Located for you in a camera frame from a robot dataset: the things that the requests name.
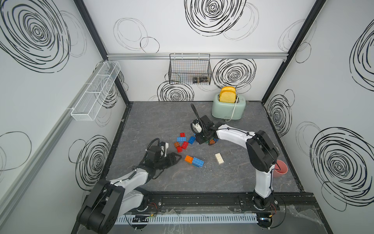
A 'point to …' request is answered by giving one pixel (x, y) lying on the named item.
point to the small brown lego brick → (212, 142)
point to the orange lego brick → (188, 159)
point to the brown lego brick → (177, 144)
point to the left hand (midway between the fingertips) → (178, 158)
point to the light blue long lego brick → (181, 139)
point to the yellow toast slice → (228, 95)
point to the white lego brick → (219, 159)
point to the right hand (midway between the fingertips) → (199, 138)
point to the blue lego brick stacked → (191, 140)
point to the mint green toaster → (225, 110)
